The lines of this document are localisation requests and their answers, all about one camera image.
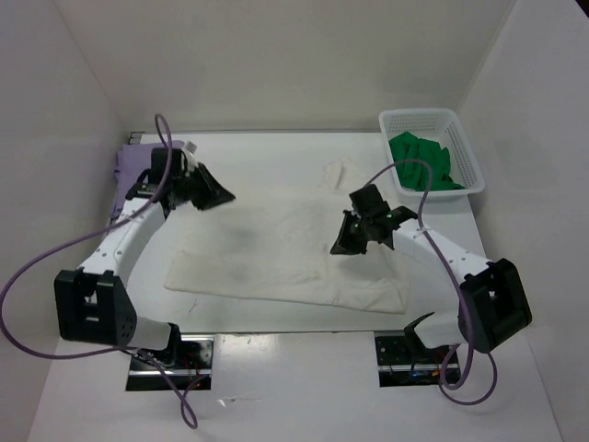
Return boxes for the purple t-shirt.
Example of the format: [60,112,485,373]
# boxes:
[111,143,161,219]

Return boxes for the green t-shirt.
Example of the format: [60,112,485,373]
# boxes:
[388,132,463,192]

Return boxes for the cream white t-shirt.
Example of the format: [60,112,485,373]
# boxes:
[165,157,410,314]

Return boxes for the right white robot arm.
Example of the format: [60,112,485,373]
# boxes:
[330,206,532,355]

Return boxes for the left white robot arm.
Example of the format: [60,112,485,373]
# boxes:
[53,164,236,365]

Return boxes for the white plastic basket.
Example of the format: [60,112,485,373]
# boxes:
[378,108,485,199]

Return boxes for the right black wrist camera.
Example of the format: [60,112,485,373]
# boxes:
[349,184,390,218]

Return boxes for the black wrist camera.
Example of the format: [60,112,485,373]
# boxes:
[147,147,184,184]
[349,184,390,218]

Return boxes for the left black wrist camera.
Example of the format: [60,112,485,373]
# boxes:
[147,147,184,184]

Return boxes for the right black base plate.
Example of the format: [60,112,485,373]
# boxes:
[374,331,450,388]

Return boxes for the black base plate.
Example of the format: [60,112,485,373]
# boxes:
[374,331,450,388]
[125,334,214,392]

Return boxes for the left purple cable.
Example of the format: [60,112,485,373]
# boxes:
[0,113,208,429]

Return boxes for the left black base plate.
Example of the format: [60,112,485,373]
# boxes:
[125,334,214,392]

